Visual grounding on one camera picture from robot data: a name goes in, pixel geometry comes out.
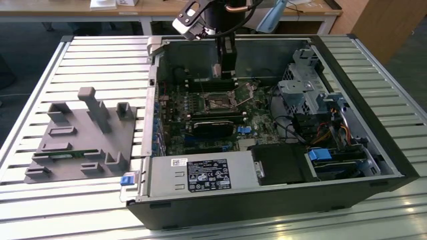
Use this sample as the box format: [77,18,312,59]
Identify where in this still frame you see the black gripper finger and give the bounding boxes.
[216,36,237,81]

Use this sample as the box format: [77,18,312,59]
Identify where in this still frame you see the black RAM slot bank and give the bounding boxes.
[184,77,238,93]

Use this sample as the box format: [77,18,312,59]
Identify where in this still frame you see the black CPU socket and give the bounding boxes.
[200,91,240,113]

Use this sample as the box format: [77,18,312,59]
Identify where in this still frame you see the pale blue teach pendant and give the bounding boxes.
[256,0,288,34]

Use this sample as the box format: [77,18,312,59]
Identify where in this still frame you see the silver metal disk cage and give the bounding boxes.
[276,48,348,116]

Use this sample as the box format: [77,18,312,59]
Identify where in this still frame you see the green motherboard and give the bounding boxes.
[156,79,284,155]

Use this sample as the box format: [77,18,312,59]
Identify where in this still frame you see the black graphics card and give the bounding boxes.
[190,119,234,138]

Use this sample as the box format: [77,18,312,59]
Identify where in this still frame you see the small silver heatsink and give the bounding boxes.
[237,138,257,151]

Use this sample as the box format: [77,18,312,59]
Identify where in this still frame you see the black plastic shroud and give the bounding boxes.
[250,143,314,186]

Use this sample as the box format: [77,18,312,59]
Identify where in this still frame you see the blue disk carrier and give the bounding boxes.
[308,148,332,162]

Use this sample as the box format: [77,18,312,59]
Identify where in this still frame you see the wooden cabinet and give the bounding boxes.
[329,0,427,66]

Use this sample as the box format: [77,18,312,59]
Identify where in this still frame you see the silver power supply unit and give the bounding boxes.
[145,149,260,198]

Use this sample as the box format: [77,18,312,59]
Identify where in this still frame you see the wooden desk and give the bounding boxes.
[0,0,344,36]

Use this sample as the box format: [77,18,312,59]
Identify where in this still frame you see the grey plastic parts rack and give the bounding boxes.
[22,86,139,185]

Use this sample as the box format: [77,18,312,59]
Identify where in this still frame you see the blue case latch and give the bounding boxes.
[118,172,139,187]

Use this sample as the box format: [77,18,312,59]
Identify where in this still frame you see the green RAM stick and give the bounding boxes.
[31,149,101,159]

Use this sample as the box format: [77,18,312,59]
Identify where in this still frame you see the black open PC case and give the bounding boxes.
[125,34,420,231]

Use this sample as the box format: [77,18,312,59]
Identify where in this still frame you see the black camera cable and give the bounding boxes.
[214,0,262,39]

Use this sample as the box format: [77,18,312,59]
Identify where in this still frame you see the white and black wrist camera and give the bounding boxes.
[170,0,217,41]

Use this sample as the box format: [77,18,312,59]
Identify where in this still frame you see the black internal cable bundle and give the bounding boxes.
[272,115,309,144]

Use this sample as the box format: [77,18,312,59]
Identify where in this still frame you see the yellow and orange wires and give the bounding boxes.
[316,123,354,146]

